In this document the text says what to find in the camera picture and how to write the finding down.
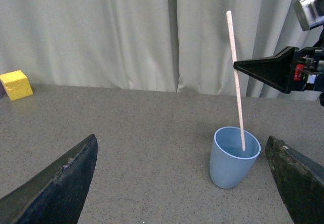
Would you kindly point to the blue cup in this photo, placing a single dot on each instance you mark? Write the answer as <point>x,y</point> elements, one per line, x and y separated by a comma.
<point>229,163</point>

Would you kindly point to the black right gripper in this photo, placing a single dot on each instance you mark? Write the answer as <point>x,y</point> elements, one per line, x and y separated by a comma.
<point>289,70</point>

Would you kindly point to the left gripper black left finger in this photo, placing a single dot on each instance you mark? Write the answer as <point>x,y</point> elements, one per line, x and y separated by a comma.
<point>58,193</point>

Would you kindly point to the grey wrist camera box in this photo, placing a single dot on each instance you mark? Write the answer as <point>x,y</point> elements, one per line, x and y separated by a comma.
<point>309,13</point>

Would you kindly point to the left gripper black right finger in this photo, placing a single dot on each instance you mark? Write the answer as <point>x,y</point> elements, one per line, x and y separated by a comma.
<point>299,181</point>

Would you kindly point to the yellow foam block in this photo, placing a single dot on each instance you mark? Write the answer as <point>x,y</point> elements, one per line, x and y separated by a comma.
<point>16,85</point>

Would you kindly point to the grey curtain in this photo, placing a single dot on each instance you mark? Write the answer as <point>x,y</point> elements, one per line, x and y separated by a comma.
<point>159,45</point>

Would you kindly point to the white chopstick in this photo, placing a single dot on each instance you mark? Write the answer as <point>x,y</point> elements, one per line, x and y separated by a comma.
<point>236,77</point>

